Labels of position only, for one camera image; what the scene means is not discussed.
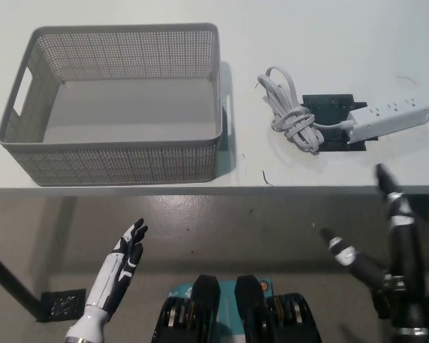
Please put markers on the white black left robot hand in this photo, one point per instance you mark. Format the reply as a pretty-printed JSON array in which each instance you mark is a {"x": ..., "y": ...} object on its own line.
[{"x": 114, "y": 271}]

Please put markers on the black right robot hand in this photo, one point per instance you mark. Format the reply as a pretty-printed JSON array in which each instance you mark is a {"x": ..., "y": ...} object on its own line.
[{"x": 404, "y": 257}]

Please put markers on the black table foot plate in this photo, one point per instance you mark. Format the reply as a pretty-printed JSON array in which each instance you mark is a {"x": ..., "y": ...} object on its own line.
[{"x": 64, "y": 303}]

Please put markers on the black table leg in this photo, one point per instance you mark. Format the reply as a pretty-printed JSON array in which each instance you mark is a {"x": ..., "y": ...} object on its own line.
[{"x": 10, "y": 278}]

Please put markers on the grey perforated plastic basket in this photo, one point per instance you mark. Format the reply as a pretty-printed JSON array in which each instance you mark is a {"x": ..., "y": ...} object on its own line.
[{"x": 128, "y": 157}]

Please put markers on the black square mat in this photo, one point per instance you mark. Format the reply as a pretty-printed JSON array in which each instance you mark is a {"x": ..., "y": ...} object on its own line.
[{"x": 329, "y": 103}]

